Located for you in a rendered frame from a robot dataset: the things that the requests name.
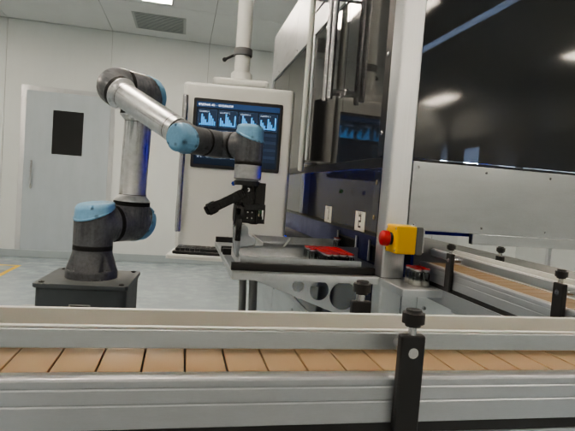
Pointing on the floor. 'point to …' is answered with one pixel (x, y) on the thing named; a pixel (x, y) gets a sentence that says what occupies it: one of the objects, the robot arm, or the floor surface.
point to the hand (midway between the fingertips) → (234, 252)
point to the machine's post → (399, 144)
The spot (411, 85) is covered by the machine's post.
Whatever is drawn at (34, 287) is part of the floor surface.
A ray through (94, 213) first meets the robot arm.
